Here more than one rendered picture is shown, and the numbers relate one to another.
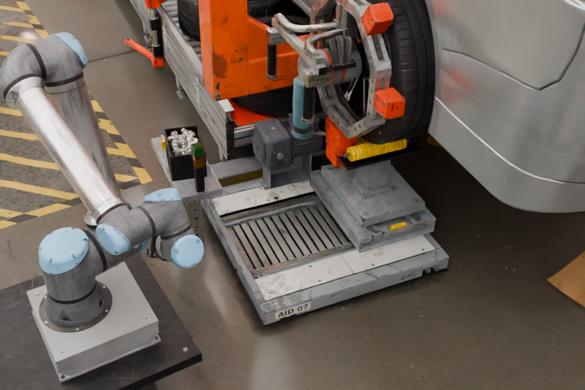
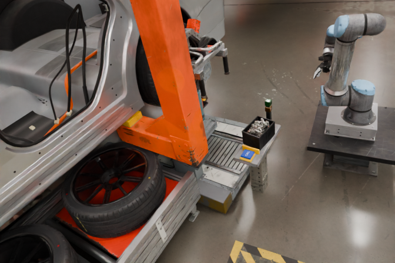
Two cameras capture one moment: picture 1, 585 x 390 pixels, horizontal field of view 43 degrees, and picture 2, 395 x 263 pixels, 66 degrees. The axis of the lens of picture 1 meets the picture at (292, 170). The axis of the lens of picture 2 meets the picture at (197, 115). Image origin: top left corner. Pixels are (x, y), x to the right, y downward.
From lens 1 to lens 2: 378 cm
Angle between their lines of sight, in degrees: 86
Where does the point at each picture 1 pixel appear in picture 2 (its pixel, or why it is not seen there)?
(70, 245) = (361, 82)
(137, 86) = not seen: outside the picture
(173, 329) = (321, 109)
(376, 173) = not seen: hidden behind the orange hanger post
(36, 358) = (381, 125)
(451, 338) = (227, 104)
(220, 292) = (272, 157)
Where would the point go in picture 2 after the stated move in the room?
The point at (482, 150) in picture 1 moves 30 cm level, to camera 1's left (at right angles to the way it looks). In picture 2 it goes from (217, 28) to (238, 36)
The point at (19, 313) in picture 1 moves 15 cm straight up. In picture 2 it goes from (380, 144) to (385, 127)
